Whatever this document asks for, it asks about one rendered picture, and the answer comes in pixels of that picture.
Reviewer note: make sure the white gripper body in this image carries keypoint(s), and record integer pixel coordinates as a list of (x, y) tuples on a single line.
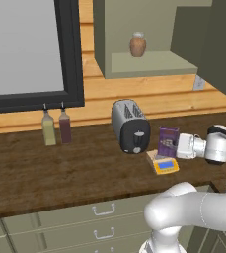
[(185, 146)]

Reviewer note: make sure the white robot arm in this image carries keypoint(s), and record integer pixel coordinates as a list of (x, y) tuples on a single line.
[(196, 210)]

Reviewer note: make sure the purple cereal box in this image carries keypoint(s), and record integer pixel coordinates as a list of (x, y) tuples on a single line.
[(167, 136)]

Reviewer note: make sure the olive cabinet door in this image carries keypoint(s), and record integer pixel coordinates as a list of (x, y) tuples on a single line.
[(223, 46)]

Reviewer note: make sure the black and silver toaster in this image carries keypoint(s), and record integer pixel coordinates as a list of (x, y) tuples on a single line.
[(132, 130)]

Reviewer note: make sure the brown ceramic jar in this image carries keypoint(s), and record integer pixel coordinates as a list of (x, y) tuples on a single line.
[(137, 45)]

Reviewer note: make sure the dark red bottle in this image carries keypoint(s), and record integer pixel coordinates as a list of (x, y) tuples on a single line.
[(65, 130)]

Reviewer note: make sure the olive drawer front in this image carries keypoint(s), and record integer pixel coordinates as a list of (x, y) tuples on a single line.
[(75, 214), (85, 247), (68, 235)]

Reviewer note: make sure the yellow-green bottle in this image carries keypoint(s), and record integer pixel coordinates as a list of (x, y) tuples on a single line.
[(48, 131)]

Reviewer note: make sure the black-framed window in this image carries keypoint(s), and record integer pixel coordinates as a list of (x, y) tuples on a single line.
[(22, 46)]

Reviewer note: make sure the grey wall outlet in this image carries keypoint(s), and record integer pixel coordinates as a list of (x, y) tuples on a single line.
[(199, 83)]

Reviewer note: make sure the olive wall cabinet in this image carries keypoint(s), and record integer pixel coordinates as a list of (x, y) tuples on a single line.
[(144, 64)]

